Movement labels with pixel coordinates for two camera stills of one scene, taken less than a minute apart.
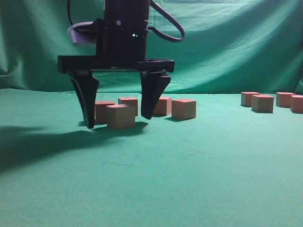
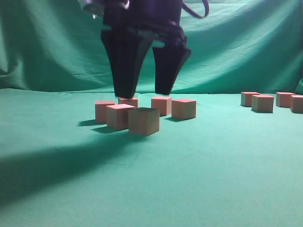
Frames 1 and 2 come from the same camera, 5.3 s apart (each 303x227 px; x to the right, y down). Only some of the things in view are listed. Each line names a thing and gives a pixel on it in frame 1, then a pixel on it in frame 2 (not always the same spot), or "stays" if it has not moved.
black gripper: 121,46 → 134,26
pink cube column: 100,111 stays
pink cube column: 296,104 stays
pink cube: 183,109 stays
